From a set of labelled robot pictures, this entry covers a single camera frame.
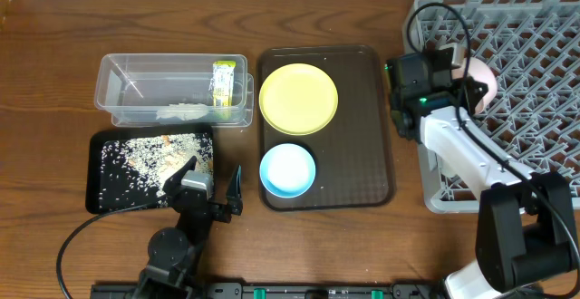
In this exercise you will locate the grey dishwasher rack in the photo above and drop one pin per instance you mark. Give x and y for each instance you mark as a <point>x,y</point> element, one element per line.
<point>532,47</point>

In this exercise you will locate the yellow plate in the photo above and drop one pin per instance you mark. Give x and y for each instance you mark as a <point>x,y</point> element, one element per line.
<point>298,99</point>

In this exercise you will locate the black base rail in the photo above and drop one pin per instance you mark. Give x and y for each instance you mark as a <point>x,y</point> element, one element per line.
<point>239,291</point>

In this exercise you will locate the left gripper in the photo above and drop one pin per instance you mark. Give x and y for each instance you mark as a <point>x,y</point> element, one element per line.
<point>210,207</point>

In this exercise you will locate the black tray bin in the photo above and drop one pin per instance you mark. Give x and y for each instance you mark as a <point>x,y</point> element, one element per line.
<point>98,140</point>

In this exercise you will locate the brown serving tray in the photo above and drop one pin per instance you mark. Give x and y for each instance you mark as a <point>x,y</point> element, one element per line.
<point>352,153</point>

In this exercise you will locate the green snack wrapper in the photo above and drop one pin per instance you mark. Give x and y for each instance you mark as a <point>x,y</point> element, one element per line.
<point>222,83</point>

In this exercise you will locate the food scraps rice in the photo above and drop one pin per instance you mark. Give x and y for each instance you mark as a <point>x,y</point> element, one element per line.
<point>133,172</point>

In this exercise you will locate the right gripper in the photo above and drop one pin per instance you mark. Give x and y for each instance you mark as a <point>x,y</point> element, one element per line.
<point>474,92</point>

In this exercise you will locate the pink bowl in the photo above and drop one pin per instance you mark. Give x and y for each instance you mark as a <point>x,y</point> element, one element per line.
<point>480,72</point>

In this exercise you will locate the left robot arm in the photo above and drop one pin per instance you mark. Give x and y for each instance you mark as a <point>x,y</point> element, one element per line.
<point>174,252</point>

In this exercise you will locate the light blue bowl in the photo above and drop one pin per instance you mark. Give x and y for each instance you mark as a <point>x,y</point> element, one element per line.
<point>287,170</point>

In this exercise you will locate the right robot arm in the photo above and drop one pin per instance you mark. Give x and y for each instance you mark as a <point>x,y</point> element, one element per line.
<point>526,224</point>

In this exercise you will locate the clear plastic bin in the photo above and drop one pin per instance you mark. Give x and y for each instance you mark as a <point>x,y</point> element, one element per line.
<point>132,87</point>

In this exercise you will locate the white tissue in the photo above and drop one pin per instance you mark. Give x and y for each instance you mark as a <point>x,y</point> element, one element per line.
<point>182,112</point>

